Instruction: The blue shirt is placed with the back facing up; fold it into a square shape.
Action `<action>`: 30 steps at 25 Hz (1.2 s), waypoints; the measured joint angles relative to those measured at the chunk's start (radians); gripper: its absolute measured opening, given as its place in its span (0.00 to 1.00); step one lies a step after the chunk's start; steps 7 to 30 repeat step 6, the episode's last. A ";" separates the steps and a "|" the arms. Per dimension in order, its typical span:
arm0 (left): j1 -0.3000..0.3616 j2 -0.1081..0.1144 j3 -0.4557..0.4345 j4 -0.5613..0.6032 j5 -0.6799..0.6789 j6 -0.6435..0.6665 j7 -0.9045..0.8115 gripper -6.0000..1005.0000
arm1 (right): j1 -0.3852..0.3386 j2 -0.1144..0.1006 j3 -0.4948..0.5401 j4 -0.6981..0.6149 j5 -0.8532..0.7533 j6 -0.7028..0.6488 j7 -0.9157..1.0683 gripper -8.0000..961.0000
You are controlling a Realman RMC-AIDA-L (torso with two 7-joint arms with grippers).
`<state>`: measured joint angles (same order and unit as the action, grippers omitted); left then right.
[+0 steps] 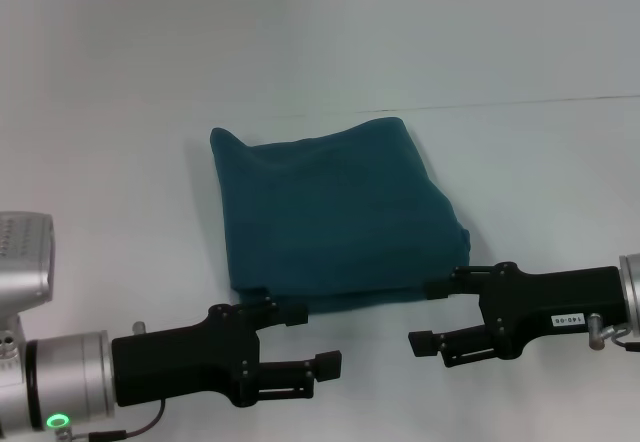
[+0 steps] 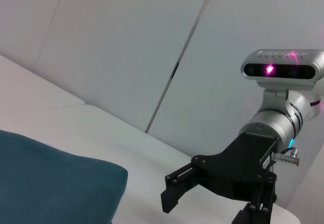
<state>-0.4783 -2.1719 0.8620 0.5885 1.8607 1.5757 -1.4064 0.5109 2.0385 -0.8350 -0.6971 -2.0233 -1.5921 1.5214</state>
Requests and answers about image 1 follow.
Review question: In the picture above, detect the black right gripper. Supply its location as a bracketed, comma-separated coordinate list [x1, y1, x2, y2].
[407, 261, 625, 369]

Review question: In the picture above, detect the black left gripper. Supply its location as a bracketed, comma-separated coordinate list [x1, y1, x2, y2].
[110, 297, 344, 409]

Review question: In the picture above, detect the teal blue shirt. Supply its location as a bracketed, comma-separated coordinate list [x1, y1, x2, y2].
[208, 116, 474, 316]

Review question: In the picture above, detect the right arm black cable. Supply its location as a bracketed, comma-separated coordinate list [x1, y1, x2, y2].
[586, 313, 640, 354]

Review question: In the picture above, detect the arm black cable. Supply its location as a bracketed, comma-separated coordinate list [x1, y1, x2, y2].
[63, 398, 167, 442]
[586, 313, 640, 354]

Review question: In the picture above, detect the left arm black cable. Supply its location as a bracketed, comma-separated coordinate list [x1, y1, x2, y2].
[63, 398, 167, 442]

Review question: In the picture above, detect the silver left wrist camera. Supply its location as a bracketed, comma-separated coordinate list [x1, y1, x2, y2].
[0, 210, 56, 359]

